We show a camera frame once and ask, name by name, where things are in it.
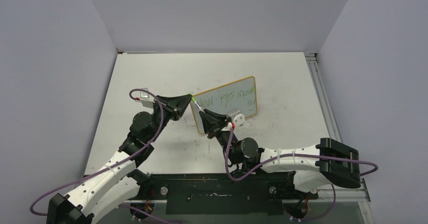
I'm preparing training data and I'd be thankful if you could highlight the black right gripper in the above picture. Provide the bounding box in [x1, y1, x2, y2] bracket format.
[201, 108, 240, 164]

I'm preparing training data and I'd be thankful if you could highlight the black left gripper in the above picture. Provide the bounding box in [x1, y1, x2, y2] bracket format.
[148, 95, 193, 143]

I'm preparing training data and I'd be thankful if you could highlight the green white marker pen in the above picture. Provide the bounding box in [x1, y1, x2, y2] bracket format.
[192, 96, 204, 112]

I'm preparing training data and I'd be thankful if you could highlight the yellow framed whiteboard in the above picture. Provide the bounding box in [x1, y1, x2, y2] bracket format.
[190, 76, 258, 135]

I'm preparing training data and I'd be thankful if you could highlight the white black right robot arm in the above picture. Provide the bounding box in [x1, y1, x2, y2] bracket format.
[199, 109, 361, 198]

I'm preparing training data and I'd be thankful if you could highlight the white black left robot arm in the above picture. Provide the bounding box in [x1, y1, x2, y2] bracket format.
[46, 94, 192, 223]

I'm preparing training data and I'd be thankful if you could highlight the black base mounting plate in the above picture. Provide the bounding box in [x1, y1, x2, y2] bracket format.
[130, 173, 318, 215]

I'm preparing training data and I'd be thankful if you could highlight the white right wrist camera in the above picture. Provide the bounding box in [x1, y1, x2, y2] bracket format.
[226, 108, 245, 127]

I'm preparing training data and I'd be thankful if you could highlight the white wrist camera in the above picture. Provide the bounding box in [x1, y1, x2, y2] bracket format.
[226, 108, 245, 127]
[134, 88, 154, 108]

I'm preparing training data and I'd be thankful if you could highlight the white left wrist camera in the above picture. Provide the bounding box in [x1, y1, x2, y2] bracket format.
[134, 88, 154, 108]

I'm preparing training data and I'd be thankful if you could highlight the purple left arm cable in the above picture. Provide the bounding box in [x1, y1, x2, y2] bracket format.
[29, 88, 185, 224]

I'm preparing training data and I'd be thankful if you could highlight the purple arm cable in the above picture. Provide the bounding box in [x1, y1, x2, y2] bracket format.
[225, 124, 379, 222]
[29, 88, 185, 224]

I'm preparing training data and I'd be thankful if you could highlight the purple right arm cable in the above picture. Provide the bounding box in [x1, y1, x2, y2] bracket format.
[225, 124, 379, 222]

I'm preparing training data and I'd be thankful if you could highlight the aluminium rail frame right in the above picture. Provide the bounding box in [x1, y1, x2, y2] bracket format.
[304, 53, 343, 143]

